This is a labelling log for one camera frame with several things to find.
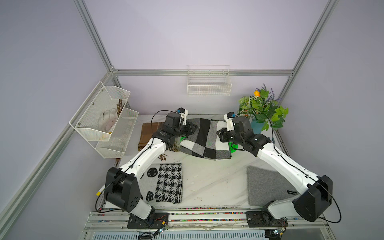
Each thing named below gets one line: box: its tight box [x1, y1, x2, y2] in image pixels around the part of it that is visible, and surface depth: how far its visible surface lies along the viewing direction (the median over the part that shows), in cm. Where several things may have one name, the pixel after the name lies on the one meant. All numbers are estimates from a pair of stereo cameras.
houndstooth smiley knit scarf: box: [140, 163, 183, 204], surface depth 83 cm
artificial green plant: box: [237, 83, 289, 131], surface depth 82 cm
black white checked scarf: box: [179, 118, 232, 160], surface depth 83 cm
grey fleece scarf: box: [246, 166, 299, 207], surface depth 82 cm
